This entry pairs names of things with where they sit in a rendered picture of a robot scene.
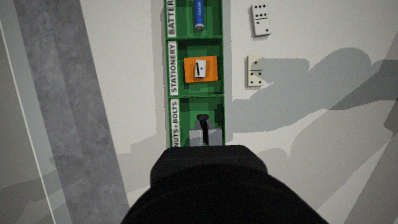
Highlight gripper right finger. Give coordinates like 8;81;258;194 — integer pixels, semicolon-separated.
205;120;222;146

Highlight white domino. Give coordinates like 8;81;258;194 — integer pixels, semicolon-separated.
251;2;271;37
247;55;263;86

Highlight green rack of labelled bins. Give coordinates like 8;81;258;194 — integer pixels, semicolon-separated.
164;0;225;148

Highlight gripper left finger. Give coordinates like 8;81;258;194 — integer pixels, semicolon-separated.
189;121;203;146

